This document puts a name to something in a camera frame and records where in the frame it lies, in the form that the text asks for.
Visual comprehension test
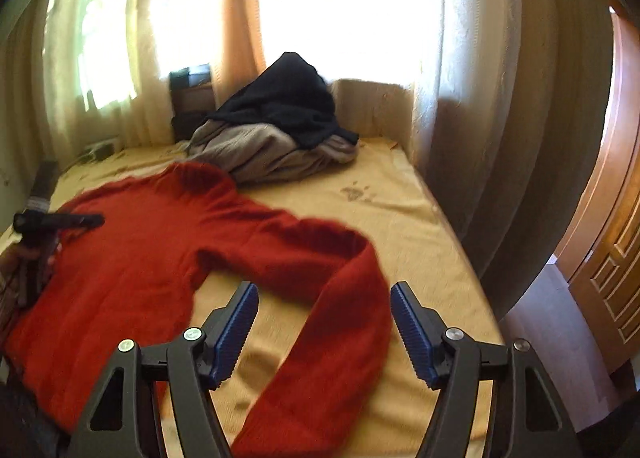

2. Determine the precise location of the orange curtain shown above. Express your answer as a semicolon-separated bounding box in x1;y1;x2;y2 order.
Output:
220;0;267;88

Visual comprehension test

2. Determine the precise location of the red knit sweater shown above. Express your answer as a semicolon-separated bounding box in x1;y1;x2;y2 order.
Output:
2;162;393;458

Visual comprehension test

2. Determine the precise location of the person's left hand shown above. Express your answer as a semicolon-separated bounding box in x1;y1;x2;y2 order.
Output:
0;244;41;299

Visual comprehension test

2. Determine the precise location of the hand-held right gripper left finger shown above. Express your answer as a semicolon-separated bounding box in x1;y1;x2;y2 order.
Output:
65;281;260;458

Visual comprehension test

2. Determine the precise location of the black cloth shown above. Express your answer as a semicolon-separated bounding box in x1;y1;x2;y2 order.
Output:
206;52;360;149

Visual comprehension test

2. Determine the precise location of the brown wooden door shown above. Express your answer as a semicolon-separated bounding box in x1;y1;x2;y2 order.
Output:
552;5;640;374

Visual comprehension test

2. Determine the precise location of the grey cloth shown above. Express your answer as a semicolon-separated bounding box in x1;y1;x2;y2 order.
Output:
187;119;358;183

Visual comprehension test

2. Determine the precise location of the dark bedside cabinet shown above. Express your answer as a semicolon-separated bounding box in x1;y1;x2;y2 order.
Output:
168;64;217;143

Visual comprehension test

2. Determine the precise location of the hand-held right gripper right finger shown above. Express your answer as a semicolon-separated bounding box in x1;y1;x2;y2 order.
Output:
390;281;581;458

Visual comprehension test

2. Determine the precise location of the white sheer curtain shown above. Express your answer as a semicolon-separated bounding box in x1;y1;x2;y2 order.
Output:
407;0;617;319
0;0;241;163

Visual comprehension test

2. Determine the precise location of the yellow paw print blanket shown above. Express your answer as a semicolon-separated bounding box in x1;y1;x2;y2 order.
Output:
0;135;506;458

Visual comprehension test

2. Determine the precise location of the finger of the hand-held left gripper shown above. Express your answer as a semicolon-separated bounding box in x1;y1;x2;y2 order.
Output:
13;212;106;233

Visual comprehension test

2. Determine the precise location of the beige bed end board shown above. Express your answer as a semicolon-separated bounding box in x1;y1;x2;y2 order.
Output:
331;78;417;139

